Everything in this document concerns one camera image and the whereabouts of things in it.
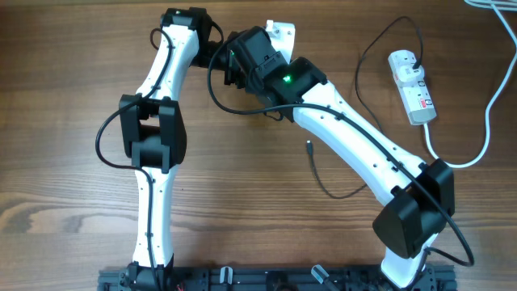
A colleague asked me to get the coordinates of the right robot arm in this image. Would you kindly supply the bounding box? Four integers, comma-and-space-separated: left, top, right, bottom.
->
223, 27, 455, 289

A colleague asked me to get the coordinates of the white USB charger plug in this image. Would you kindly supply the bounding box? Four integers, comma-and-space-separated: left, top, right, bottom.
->
393, 64, 425, 87

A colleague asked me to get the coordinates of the black camera cable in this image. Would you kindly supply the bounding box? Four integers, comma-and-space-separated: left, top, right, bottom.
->
206, 32, 475, 268
95, 27, 175, 291

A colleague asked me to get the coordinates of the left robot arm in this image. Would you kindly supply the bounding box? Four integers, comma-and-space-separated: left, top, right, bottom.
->
119, 7, 219, 290

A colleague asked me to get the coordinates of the white power strip cord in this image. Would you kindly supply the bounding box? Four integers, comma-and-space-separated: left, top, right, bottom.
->
422, 0, 517, 170

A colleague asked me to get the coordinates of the black right camera cable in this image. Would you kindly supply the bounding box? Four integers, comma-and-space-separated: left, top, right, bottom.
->
206, 32, 475, 268

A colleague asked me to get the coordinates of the white cables top right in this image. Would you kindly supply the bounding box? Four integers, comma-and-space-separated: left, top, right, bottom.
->
463, 0, 517, 12

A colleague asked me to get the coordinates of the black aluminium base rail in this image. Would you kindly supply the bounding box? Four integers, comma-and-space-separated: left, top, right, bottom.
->
97, 264, 458, 291

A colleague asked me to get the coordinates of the white power strip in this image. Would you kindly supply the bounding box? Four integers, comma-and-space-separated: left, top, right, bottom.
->
388, 50, 437, 125

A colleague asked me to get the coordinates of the black USB charging cable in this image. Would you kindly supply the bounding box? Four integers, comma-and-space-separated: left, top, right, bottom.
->
305, 15, 425, 200

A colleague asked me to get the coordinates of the black left camera cable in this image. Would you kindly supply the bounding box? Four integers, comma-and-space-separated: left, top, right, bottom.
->
95, 27, 175, 291

